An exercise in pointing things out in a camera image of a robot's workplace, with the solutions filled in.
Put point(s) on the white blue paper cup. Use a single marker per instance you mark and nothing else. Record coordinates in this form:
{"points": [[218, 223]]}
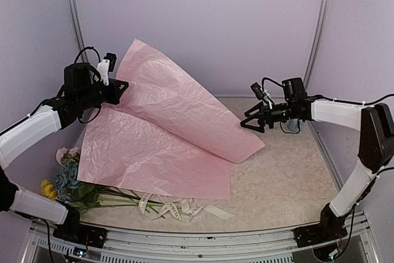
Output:
{"points": [[294, 126]]}

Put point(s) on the aluminium frame post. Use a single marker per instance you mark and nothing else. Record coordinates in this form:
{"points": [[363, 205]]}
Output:
{"points": [[318, 34], [73, 8]]}

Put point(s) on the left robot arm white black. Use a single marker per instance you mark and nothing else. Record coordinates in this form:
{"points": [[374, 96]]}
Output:
{"points": [[84, 87]]}

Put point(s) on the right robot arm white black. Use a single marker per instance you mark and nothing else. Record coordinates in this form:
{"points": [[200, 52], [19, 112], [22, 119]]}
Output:
{"points": [[371, 123]]}

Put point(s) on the cream printed ribbon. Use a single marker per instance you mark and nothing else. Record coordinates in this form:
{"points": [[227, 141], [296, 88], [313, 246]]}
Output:
{"points": [[183, 210]]}

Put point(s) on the blue hydrangea fake flower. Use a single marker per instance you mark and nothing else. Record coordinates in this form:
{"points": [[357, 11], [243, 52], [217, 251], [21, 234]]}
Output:
{"points": [[66, 182]]}

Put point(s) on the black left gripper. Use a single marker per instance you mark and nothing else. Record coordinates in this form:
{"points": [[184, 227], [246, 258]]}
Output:
{"points": [[116, 91]]}

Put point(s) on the front aluminium rail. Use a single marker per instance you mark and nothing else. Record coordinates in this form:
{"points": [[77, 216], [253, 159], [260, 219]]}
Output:
{"points": [[125, 245]]}

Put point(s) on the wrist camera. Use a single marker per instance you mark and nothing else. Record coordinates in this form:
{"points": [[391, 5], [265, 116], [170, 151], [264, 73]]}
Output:
{"points": [[262, 95], [106, 66]]}

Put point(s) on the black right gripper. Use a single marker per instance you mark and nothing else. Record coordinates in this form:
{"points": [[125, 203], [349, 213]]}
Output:
{"points": [[266, 114]]}

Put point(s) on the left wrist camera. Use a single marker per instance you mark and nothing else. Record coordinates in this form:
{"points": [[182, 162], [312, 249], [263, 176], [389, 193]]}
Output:
{"points": [[106, 66]]}

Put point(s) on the right aluminium frame post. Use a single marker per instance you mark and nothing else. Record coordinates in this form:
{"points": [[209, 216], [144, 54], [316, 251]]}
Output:
{"points": [[318, 34]]}

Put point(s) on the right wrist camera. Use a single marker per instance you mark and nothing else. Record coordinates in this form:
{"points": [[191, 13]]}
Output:
{"points": [[262, 95]]}

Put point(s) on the pink wrapping paper sheet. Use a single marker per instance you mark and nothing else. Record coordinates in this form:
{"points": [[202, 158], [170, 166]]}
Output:
{"points": [[167, 136]]}

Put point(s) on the left aluminium frame post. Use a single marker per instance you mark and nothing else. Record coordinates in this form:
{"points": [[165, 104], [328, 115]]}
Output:
{"points": [[73, 8]]}

